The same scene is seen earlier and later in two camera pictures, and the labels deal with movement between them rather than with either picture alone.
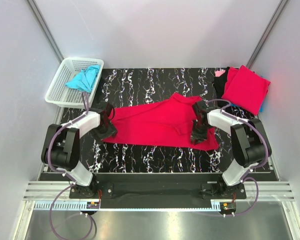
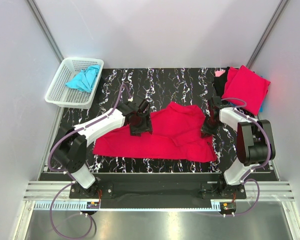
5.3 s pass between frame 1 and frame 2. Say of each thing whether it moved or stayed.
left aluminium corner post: stayed
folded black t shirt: stayed
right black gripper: moved
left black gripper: moved
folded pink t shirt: stayed
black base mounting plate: stayed
